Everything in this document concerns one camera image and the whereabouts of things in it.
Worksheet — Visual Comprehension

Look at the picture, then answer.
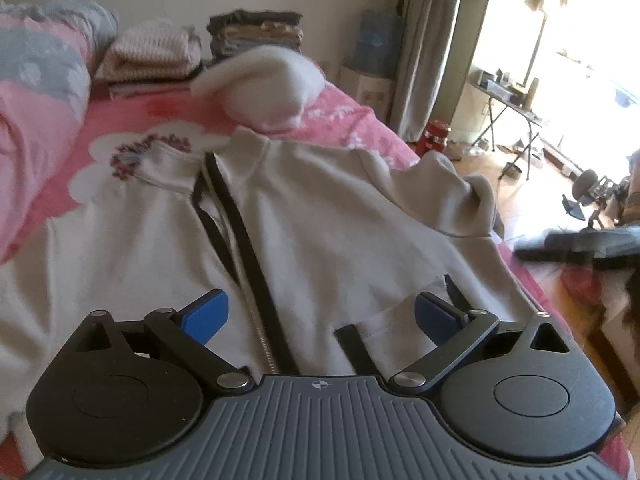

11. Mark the white fleece folded blanket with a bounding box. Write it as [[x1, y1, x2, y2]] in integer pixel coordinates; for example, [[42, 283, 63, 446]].
[[190, 44, 326, 133]]

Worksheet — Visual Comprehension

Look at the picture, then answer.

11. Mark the stack of dark folded clothes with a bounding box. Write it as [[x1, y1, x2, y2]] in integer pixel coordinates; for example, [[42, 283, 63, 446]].
[[207, 8, 306, 63]]

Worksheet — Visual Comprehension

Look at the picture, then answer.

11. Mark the checked folded cloth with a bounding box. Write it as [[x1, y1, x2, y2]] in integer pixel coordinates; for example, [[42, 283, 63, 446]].
[[95, 20, 203, 83]]

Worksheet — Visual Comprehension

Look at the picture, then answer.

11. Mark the white water dispenser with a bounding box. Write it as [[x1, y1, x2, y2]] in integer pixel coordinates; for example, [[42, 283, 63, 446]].
[[339, 62, 396, 121]]

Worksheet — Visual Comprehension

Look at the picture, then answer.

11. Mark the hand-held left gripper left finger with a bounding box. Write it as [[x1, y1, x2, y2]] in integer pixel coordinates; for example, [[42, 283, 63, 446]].
[[70, 288, 253, 396]]

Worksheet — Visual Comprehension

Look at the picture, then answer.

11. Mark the grey curtain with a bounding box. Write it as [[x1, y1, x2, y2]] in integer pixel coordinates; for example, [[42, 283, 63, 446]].
[[389, 0, 471, 143]]

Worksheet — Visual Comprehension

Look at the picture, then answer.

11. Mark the folding table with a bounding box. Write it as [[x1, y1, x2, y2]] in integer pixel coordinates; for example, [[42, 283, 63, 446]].
[[470, 67, 546, 181]]

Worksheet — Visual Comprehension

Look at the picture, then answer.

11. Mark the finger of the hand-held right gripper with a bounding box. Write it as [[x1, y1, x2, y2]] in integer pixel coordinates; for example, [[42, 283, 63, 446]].
[[515, 240, 596, 263]]

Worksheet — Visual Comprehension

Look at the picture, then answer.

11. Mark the pink floral bed blanket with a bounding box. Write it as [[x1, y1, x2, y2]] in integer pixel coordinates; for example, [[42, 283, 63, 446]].
[[0, 82, 626, 480]]

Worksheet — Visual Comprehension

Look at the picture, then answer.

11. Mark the black chair base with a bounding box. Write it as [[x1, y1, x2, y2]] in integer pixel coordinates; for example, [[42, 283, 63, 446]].
[[562, 170, 631, 231]]

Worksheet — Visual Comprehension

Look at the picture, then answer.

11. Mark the folded lilac sheet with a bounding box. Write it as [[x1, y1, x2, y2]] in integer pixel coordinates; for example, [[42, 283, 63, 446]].
[[107, 77, 201, 101]]

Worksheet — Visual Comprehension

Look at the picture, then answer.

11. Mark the beige jacket with black trim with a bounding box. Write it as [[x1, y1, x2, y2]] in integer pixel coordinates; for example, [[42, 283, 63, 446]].
[[0, 125, 546, 426]]

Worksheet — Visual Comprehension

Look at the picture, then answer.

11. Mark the red bottle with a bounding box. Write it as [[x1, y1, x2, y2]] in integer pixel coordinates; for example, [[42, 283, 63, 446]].
[[417, 120, 451, 156]]

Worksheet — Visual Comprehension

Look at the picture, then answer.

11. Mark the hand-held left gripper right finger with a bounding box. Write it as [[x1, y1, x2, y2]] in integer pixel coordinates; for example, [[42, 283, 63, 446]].
[[387, 291, 571, 396]]

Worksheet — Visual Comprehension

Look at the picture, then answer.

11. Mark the pink grey floral duvet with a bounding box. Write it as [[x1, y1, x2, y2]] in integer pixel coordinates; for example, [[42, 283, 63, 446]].
[[0, 0, 120, 266]]

